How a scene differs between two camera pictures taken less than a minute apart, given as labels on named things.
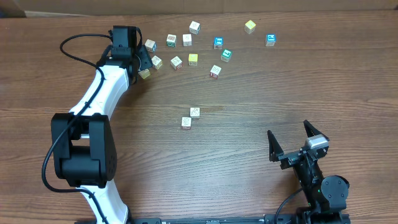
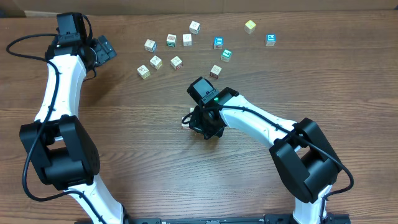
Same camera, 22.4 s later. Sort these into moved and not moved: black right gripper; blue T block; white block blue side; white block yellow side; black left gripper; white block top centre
Moved: black right gripper; black left gripper
Not moved: blue T block; white block yellow side; white block blue side; white block top centre
